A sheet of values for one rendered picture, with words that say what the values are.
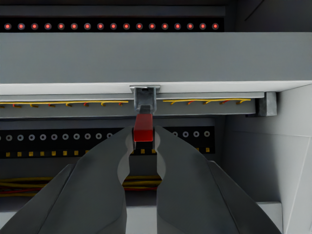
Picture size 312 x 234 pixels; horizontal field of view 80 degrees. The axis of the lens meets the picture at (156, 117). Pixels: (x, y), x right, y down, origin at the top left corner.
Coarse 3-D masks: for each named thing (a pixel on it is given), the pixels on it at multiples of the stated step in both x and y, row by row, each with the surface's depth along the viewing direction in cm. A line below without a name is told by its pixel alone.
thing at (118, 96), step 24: (0, 96) 21; (24, 96) 21; (48, 96) 21; (72, 96) 21; (96, 96) 21; (120, 96) 21; (168, 96) 21; (192, 96) 21; (216, 96) 21; (240, 96) 21
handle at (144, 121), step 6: (144, 108) 17; (150, 108) 17; (138, 114) 15; (144, 114) 15; (150, 114) 15; (138, 120) 13; (144, 120) 13; (150, 120) 13; (138, 126) 12; (144, 126) 12; (150, 126) 12; (138, 132) 11; (144, 132) 12; (150, 132) 12; (138, 138) 12; (144, 138) 12; (150, 138) 12
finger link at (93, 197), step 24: (120, 144) 10; (96, 168) 9; (120, 168) 9; (72, 192) 8; (96, 192) 8; (120, 192) 8; (48, 216) 7; (72, 216) 7; (96, 216) 7; (120, 216) 7
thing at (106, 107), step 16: (0, 112) 23; (16, 112) 23; (32, 112) 23; (48, 112) 23; (64, 112) 23; (80, 112) 23; (96, 112) 23; (112, 112) 23; (128, 112) 23; (160, 112) 23; (176, 112) 23; (192, 112) 23; (208, 112) 23; (224, 112) 23; (240, 112) 23
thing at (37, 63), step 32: (0, 32) 16; (32, 32) 16; (64, 32) 16; (96, 32) 16; (128, 32) 16; (160, 32) 16; (192, 32) 16; (224, 32) 17; (256, 32) 17; (288, 32) 17; (0, 64) 16; (32, 64) 16; (64, 64) 16; (96, 64) 16; (128, 64) 16; (160, 64) 16; (192, 64) 16; (224, 64) 16; (256, 64) 17; (288, 64) 17; (288, 96) 21; (0, 128) 34; (32, 128) 34; (64, 128) 35; (256, 128) 27; (288, 128) 21
